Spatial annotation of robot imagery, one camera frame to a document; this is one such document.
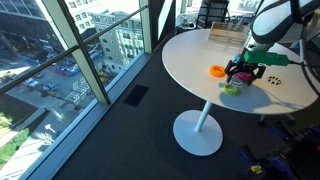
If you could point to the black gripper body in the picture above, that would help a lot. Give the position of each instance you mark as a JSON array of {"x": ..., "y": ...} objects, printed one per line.
[{"x": 245, "y": 66}]

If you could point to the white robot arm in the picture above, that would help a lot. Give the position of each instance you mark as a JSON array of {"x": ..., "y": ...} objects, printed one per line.
[{"x": 276, "y": 20}]

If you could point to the wooden tray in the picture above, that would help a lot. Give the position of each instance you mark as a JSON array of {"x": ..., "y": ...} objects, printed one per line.
[{"x": 226, "y": 33}]

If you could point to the black chair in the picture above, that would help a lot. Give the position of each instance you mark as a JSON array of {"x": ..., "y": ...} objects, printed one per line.
[{"x": 211, "y": 13}]

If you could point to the blue black clamp equipment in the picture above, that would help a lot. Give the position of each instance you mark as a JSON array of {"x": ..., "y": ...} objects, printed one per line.
[{"x": 283, "y": 160}]

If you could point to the black floor vent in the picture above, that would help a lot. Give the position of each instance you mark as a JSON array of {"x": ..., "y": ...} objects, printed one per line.
[{"x": 136, "y": 96}]

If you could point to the white table pedestal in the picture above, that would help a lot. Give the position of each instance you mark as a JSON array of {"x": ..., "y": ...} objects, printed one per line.
[{"x": 198, "y": 136}]

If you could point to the dark window frame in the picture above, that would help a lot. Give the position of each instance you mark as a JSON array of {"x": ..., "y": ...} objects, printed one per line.
[{"x": 88, "y": 66}]

